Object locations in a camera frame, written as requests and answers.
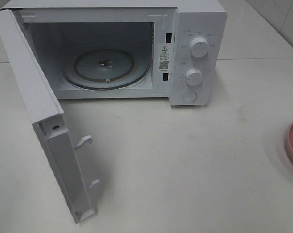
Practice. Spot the round white door button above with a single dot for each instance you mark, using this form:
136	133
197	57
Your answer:
189	96

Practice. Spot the white timer knob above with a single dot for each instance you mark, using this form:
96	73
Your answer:
193	77

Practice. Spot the white microwave door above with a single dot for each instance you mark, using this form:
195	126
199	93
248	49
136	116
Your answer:
46	116

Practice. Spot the white warning label sticker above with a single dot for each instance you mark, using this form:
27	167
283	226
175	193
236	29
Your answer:
164	54

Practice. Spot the glass microwave turntable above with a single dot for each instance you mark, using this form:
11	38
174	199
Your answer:
106	69

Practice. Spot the white microwave oven body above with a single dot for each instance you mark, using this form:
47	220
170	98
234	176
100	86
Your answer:
59	29

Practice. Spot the upper white power knob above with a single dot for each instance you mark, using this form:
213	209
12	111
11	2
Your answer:
199	46

